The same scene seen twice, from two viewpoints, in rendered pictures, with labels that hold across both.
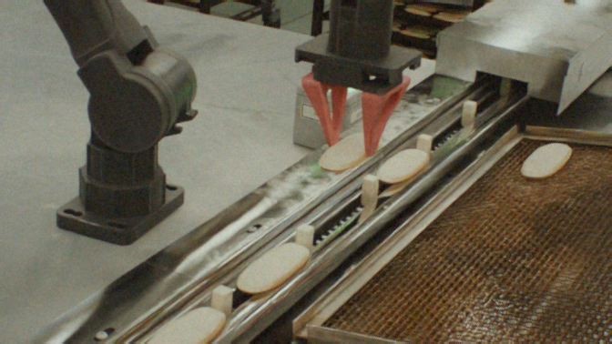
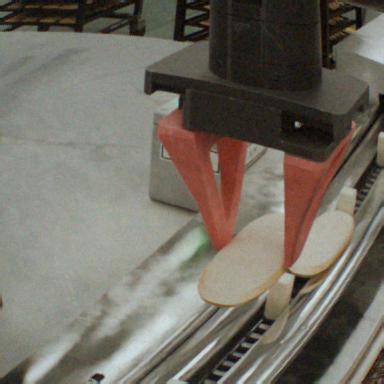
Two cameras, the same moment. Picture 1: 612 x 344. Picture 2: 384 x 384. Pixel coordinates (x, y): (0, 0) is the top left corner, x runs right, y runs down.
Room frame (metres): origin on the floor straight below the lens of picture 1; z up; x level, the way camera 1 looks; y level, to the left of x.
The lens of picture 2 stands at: (0.54, 0.01, 1.17)
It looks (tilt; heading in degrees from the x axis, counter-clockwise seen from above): 27 degrees down; 359
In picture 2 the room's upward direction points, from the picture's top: 4 degrees clockwise
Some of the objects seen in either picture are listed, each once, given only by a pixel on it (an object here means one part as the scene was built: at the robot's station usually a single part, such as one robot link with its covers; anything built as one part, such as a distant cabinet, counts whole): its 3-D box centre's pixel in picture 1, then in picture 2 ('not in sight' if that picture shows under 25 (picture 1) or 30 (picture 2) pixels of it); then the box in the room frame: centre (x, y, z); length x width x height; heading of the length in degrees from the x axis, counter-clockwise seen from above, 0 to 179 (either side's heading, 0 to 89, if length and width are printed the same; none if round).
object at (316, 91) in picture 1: (349, 102); (254, 166); (0.96, -0.03, 0.98); 0.07 x 0.07 x 0.09; 63
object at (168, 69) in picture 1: (145, 107); not in sight; (1.00, 0.17, 0.94); 0.09 x 0.05 x 0.10; 80
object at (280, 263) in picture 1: (274, 265); not in sight; (0.85, 0.02, 0.86); 0.10 x 0.04 x 0.01; 153
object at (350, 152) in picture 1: (351, 148); (258, 252); (0.95, -0.04, 0.93); 0.10 x 0.04 x 0.01; 154
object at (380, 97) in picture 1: (361, 105); (276, 172); (0.95, -0.04, 0.98); 0.07 x 0.07 x 0.09; 63
